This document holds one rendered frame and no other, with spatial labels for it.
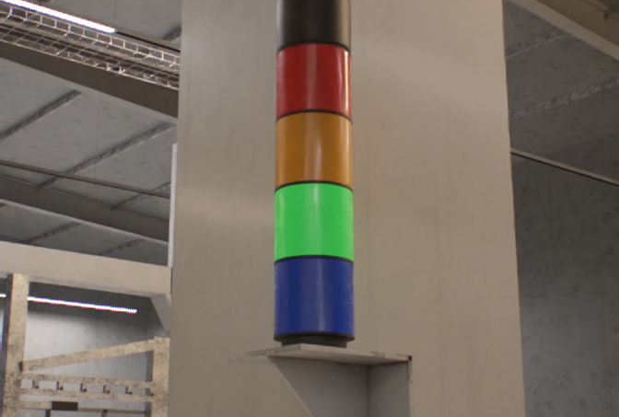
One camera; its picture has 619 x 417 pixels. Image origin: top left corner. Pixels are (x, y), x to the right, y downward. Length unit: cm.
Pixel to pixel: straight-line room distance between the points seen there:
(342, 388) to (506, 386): 26
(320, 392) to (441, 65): 40
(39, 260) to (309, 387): 1134
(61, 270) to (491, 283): 1125
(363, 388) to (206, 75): 42
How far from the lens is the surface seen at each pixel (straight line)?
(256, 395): 95
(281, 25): 86
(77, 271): 1229
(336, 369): 81
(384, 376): 82
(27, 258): 1204
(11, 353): 1180
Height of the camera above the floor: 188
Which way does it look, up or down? 16 degrees up
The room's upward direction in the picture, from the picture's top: straight up
